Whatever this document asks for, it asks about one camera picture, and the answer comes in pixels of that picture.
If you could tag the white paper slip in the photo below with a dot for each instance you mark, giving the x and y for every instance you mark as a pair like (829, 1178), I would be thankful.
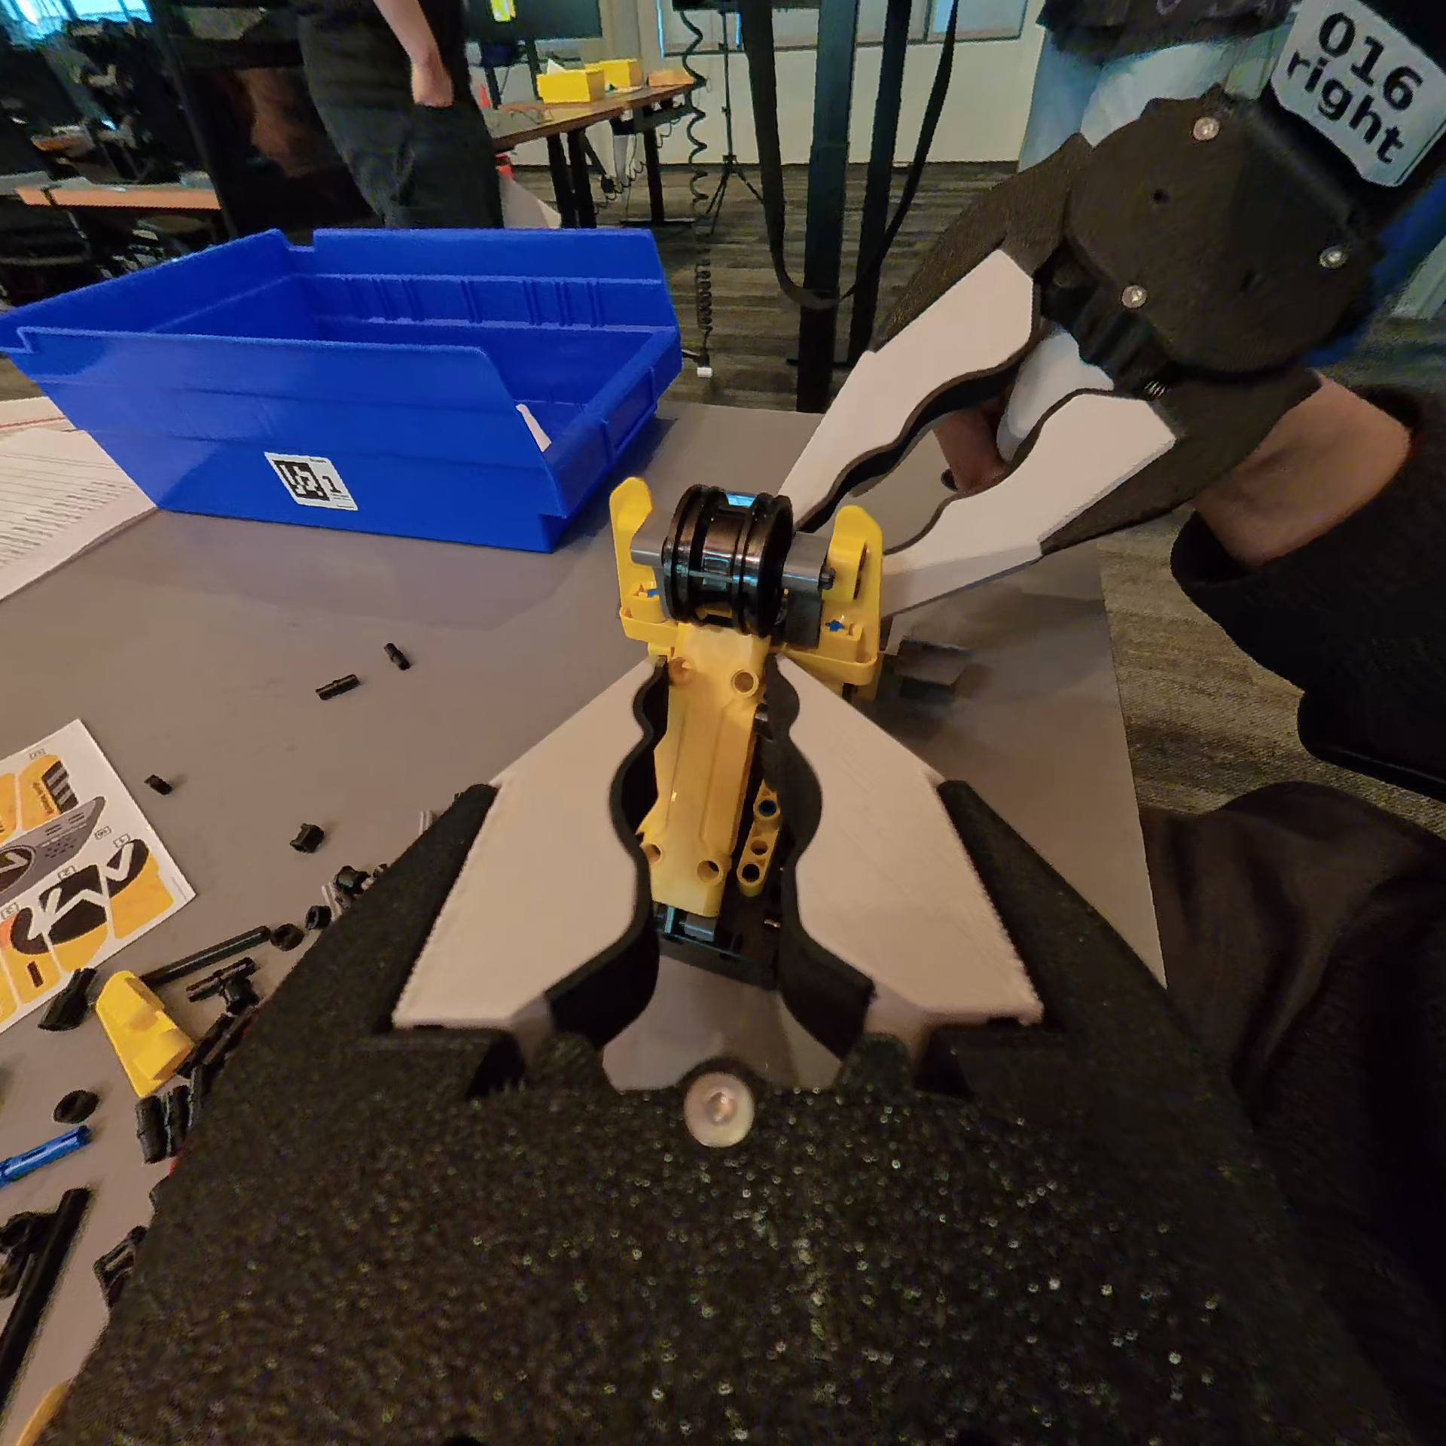
(536, 426)

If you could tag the pile of brick parts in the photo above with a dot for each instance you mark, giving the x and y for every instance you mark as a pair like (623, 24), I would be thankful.
(142, 1027)

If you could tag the yellow box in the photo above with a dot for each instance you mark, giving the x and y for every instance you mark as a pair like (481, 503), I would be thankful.
(572, 84)

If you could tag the person's right hand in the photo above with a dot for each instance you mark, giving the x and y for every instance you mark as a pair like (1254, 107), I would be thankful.
(1299, 462)

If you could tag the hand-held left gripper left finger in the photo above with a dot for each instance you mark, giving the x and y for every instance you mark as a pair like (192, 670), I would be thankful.
(531, 904)

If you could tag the long black connector pin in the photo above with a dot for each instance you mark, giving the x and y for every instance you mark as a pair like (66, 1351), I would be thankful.
(338, 687)

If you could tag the person's right forearm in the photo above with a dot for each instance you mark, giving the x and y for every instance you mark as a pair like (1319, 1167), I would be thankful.
(1334, 655)

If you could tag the yellow brick vehicle model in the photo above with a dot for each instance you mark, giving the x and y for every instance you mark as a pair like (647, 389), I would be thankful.
(701, 768)

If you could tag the blue plastic bin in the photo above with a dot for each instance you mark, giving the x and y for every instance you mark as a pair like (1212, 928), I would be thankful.
(430, 452)

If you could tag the black bush connector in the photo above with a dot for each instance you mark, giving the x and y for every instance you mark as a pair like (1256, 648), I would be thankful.
(308, 837)

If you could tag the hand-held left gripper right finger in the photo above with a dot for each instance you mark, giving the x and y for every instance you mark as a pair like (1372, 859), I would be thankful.
(915, 904)

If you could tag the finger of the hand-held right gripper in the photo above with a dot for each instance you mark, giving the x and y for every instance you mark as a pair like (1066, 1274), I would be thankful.
(1018, 508)
(905, 372)

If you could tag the printed paper sheet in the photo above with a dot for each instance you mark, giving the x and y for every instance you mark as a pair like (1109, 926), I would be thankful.
(57, 497)

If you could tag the wooden desk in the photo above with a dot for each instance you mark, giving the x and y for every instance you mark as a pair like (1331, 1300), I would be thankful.
(588, 113)

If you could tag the yellow black sticker sheet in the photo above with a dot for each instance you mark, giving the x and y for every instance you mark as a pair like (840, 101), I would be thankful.
(91, 859)

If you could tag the black desk leg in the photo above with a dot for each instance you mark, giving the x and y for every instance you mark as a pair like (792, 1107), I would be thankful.
(831, 226)

